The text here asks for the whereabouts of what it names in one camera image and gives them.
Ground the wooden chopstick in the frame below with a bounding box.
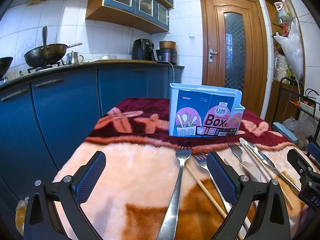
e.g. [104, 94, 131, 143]
[185, 164, 245, 240]
[240, 142, 295, 210]

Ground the small steel fork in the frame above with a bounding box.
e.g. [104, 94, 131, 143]
[224, 158, 264, 182]

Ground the light blue box on cart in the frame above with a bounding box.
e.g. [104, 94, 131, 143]
[272, 122, 298, 144]

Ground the pink and maroon fleece blanket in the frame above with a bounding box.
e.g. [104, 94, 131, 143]
[53, 98, 319, 239]

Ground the light blue utensil holder box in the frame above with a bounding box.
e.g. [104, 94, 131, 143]
[169, 83, 245, 137]

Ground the white plastic bag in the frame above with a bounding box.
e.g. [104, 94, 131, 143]
[273, 20, 304, 81]

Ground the gas stove burner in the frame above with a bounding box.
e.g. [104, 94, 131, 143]
[27, 61, 61, 74]

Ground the steel kettle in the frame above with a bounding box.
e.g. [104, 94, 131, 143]
[61, 51, 84, 66]

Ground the black wok on stove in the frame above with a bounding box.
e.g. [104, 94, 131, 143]
[24, 25, 83, 68]

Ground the wooden door with glass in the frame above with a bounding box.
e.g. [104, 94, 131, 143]
[200, 0, 267, 115]

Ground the black air fryer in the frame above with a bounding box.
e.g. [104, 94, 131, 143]
[131, 38, 158, 61]

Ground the black wire rack cart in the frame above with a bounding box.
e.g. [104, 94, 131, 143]
[272, 77, 319, 146]

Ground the steel door handle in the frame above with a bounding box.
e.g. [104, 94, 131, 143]
[208, 49, 217, 63]

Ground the white power cord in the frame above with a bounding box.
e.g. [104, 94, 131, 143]
[157, 61, 175, 84]

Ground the wooden wall shelf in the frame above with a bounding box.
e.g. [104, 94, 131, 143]
[265, 0, 304, 124]

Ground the blue upper wall cabinet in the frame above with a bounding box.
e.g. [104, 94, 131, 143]
[86, 0, 174, 34]

